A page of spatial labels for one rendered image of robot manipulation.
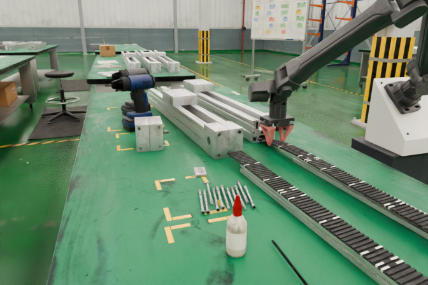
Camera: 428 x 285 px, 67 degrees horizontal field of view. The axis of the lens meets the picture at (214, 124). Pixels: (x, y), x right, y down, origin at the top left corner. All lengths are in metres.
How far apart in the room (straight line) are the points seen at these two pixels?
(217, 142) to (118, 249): 0.48
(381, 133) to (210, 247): 0.82
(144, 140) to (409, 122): 0.89
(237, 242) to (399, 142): 0.77
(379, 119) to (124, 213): 0.92
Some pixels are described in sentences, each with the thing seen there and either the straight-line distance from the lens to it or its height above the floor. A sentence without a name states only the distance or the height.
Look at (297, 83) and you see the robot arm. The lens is 1.00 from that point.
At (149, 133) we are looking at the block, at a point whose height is 0.84.
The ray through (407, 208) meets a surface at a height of 0.81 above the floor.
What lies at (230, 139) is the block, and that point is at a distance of 1.02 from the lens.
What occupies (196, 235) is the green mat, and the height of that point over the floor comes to 0.78.
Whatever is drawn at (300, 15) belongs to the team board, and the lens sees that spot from 6.72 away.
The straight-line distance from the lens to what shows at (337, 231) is 0.68.
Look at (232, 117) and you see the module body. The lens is 1.29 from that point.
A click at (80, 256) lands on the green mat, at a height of 0.78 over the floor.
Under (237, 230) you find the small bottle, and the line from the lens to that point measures 0.60.
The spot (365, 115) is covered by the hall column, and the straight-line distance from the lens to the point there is 4.49.
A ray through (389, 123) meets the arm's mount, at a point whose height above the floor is 0.87.
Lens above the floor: 1.18
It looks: 17 degrees down
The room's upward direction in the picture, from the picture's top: straight up
